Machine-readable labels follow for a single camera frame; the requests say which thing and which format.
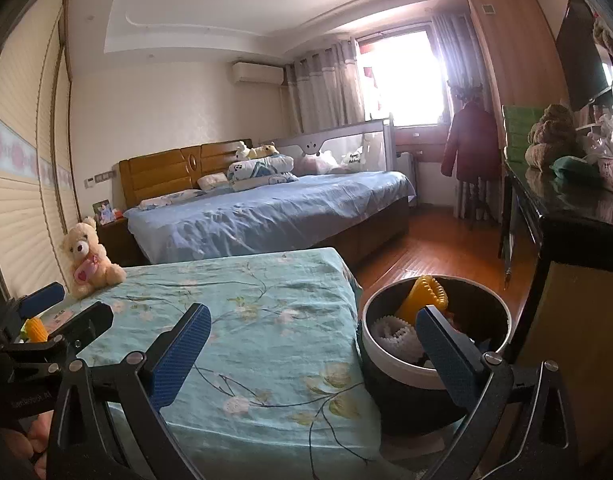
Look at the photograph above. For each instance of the pink plush toy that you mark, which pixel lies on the pink plush toy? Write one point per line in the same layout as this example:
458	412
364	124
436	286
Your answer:
319	164

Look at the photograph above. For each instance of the dark red coat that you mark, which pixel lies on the dark red coat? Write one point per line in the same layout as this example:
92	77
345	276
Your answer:
471	140

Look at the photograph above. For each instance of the black television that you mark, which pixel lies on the black television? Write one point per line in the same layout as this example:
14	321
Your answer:
581	55

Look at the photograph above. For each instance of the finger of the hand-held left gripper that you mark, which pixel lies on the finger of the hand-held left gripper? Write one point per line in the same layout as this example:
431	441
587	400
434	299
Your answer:
79	322
39	297

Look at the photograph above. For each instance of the wall switch panel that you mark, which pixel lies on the wall switch panel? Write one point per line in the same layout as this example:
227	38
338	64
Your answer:
100	179

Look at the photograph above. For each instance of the tall wooden cabinet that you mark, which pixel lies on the tall wooden cabinet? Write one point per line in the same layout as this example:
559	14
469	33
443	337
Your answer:
516	50

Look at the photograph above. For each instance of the grey striped curtain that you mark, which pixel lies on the grey striped curtain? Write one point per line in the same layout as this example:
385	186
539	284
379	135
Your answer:
451	50
326	90

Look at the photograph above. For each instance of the white sliding wardrobe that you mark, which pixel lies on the white sliding wardrobe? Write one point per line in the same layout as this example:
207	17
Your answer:
21	185

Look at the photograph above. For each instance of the green floral cloth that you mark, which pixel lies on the green floral cloth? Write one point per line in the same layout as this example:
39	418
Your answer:
266	320

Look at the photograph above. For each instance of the wooden headboard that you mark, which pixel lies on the wooden headboard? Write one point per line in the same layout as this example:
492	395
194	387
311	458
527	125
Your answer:
161	170

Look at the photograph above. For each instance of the teal cloth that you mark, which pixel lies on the teal cloth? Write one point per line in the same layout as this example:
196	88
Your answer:
576	170

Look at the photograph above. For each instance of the bright window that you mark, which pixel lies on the bright window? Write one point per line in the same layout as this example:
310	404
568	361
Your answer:
406	75

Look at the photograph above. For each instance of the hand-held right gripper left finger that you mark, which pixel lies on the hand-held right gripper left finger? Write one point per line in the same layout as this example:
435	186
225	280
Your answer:
179	360

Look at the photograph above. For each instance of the person's left hand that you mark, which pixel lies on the person's left hand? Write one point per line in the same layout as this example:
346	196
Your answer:
39	437

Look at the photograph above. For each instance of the grey bed guard rail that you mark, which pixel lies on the grey bed guard rail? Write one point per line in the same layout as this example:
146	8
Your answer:
306	142

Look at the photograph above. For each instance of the black desk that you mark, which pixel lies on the black desk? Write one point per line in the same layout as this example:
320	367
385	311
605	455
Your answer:
576	210

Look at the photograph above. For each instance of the wooden nightstand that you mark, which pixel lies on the wooden nightstand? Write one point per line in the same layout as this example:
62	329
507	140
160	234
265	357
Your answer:
114	242

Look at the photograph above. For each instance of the cream teddy bear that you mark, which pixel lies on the cream teddy bear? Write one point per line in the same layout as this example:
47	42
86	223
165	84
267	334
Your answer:
84	245

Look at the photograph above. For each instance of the white yellow plush toy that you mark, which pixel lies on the white yellow plush toy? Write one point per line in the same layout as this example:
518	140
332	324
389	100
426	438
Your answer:
259	151

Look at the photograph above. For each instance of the bed with blue sheet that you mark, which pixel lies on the bed with blue sheet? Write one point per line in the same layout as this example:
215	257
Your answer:
266	215

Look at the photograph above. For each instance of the black white-rimmed trash bin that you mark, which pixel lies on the black white-rimmed trash bin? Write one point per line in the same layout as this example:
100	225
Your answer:
401	400

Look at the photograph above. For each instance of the panda print pillow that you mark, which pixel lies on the panda print pillow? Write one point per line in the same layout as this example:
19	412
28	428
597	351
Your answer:
261	170

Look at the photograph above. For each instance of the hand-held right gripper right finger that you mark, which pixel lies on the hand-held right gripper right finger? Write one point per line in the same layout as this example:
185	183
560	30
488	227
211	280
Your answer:
449	355

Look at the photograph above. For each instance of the white air conditioner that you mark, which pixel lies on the white air conditioner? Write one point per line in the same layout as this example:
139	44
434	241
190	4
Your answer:
256	73

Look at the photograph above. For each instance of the stack of green boxes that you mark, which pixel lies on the stack of green boxes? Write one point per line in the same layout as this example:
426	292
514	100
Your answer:
518	132

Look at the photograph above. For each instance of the photo frame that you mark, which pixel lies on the photo frame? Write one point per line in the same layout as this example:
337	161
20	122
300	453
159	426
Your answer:
103	212

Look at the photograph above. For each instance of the small pink pillow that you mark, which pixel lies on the small pink pillow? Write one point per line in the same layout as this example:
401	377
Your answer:
214	181

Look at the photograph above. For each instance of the brown plush toy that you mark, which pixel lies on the brown plush toy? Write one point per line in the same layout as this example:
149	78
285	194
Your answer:
553	135

